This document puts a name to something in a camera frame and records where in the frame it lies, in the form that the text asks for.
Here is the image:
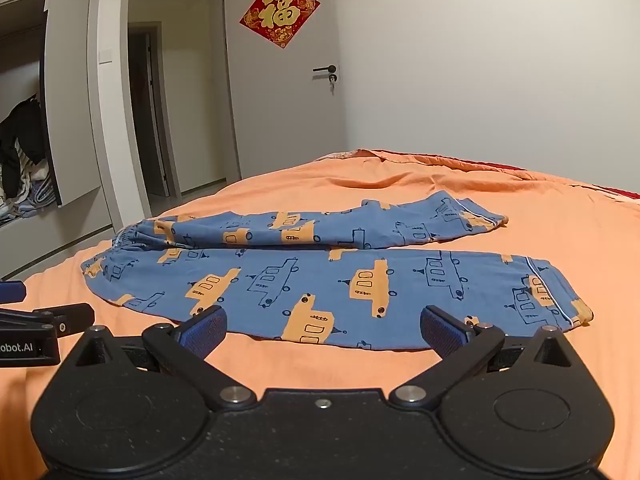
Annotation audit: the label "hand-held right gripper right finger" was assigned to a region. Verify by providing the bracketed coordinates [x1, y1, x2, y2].
[389, 304, 586, 411]

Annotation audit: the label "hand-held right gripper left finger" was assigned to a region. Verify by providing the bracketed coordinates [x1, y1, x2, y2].
[60, 304, 257, 411]

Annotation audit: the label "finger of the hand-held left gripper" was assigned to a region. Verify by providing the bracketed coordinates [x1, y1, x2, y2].
[0, 303, 96, 337]
[0, 281, 27, 305]

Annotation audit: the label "blue car print pants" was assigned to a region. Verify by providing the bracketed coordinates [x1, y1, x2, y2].
[80, 191, 595, 352]

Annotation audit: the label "pile of striped clothes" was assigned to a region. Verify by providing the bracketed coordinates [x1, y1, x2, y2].
[0, 147, 57, 227]

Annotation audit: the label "red cloth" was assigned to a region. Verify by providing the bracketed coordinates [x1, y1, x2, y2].
[435, 156, 640, 202]

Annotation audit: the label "orange bed sheet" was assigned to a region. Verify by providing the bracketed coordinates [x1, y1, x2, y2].
[0, 148, 640, 480]

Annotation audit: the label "grey wardrobe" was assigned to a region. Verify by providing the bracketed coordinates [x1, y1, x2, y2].
[0, 0, 127, 281]

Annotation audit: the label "white bedroom door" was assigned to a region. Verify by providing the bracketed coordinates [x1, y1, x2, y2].
[222, 0, 349, 182]

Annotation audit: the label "red diamond door decoration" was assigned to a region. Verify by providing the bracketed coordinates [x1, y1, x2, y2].
[239, 0, 321, 49]

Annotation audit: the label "hallway door frame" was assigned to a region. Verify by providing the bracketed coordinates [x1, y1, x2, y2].
[127, 21, 177, 199]

